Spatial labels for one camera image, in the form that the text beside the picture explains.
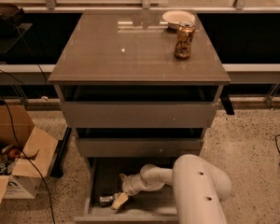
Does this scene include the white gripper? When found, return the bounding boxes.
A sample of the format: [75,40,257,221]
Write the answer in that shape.
[111,174,146,210]

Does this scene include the silver redbull can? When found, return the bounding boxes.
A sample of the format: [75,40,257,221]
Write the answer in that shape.
[99,194,118,206]

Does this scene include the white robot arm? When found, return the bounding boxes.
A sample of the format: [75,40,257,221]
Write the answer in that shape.
[111,154,231,224]

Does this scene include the grey open bottom drawer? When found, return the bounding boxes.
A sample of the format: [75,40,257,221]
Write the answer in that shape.
[74,157,206,224]

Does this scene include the grey middle drawer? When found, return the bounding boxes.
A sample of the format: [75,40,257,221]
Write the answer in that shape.
[76,138,203,158]

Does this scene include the grey top drawer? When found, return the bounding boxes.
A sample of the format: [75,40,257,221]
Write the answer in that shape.
[61,102,218,128]

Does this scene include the grey drawer cabinet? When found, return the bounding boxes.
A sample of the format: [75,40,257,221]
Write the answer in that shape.
[48,9,231,224]

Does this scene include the gold soda can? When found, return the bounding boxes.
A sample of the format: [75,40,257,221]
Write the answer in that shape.
[175,21,195,59]

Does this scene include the open cardboard box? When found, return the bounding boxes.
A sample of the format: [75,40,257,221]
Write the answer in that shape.
[0,105,58,204]

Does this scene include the items inside cardboard box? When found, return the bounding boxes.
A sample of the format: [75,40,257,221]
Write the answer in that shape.
[0,146,21,175]

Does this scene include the white bowl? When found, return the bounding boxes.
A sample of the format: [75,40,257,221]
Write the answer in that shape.
[162,10,195,30]

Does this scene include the black cable on floor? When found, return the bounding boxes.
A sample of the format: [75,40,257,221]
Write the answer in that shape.
[0,63,57,224]

